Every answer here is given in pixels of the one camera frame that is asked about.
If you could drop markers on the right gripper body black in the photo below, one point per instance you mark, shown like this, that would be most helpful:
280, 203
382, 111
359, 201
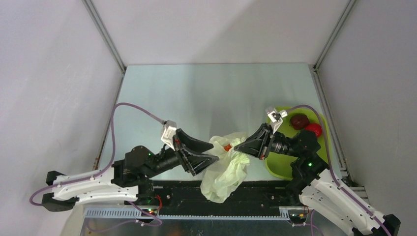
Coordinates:
272, 137

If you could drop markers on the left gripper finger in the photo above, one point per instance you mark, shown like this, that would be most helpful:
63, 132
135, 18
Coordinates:
192, 143
195, 163

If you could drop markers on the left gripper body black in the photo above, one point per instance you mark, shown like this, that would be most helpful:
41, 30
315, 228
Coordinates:
177, 145

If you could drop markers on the red fake fruit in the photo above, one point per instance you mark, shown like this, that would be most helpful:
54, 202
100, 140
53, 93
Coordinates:
315, 128
227, 147

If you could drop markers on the pale green plastic bag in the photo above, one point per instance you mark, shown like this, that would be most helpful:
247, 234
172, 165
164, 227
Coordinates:
223, 177

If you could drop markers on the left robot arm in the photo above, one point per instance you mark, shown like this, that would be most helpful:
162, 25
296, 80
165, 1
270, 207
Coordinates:
128, 180

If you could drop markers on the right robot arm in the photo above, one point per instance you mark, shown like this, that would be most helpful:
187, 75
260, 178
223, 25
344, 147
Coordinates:
316, 185

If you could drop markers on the dark brown fake fruit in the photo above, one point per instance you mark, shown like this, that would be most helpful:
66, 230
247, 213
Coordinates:
299, 121

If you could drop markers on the green plastic tray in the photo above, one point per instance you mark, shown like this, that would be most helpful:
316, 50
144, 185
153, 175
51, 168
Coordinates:
278, 165

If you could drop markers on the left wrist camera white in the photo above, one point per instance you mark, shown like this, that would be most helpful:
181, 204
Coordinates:
168, 131

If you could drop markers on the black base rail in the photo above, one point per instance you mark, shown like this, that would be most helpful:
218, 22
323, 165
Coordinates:
258, 199

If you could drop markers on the left aluminium frame post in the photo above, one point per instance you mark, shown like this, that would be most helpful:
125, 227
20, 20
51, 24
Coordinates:
106, 37

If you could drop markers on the aluminium frame post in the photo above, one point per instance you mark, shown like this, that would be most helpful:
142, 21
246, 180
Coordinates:
335, 32
106, 37

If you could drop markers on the right aluminium frame post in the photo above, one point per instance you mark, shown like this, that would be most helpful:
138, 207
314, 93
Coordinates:
335, 32

